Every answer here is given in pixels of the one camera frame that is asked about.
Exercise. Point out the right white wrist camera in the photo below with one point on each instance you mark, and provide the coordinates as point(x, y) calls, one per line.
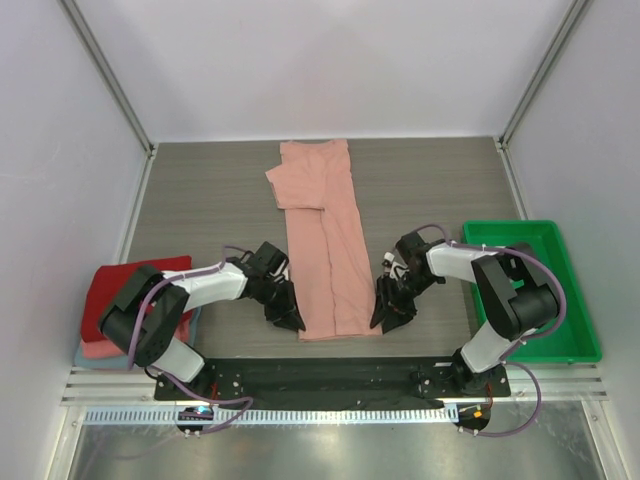
point(392, 267)

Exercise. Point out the pink t shirt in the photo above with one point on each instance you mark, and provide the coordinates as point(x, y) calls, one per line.
point(329, 261)

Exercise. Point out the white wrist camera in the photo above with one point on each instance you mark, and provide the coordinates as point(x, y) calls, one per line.
point(392, 267)
point(282, 273)

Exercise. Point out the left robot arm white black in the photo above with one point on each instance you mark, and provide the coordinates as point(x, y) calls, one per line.
point(145, 313)

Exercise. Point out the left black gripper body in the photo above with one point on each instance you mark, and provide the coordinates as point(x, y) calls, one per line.
point(274, 291)

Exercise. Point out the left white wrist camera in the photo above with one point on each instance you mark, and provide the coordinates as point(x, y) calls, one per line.
point(282, 273)

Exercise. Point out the blue folded t shirt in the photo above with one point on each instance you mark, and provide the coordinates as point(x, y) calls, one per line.
point(116, 363)

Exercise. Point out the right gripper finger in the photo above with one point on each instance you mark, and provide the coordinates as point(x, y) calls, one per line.
point(383, 314)
point(403, 315)

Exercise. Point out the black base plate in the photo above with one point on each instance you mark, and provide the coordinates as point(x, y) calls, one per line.
point(425, 377)

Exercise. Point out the red folded t shirt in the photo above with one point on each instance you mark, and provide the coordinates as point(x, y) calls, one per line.
point(106, 283)

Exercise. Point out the white slotted cable duct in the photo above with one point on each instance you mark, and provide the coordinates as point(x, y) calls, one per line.
point(174, 415)

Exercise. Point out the salmon folded t shirt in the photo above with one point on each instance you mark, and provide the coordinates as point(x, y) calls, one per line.
point(103, 349)

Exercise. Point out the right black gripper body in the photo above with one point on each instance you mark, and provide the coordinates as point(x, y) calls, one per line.
point(396, 298)

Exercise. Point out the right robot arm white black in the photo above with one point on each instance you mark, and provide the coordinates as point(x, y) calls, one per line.
point(521, 297)

